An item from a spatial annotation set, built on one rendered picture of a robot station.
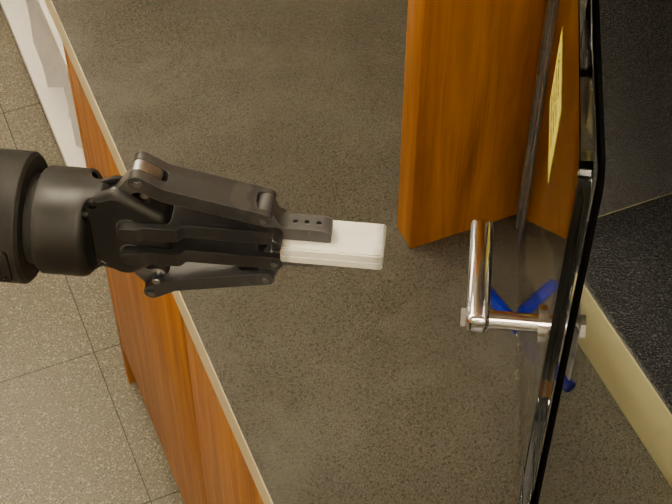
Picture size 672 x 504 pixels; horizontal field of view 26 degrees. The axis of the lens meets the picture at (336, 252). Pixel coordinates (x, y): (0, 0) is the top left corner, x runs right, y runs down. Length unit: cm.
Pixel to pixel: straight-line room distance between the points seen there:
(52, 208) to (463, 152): 42
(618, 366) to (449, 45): 30
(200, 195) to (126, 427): 142
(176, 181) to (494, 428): 39
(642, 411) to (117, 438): 129
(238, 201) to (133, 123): 50
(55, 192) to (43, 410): 143
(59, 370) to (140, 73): 102
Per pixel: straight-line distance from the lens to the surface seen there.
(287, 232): 98
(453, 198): 130
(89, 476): 232
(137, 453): 233
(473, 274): 97
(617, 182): 125
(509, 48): 120
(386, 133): 143
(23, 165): 100
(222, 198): 96
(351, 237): 99
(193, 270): 103
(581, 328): 95
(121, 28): 156
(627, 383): 121
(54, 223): 98
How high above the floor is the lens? 195
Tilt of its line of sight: 50 degrees down
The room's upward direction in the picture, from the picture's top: straight up
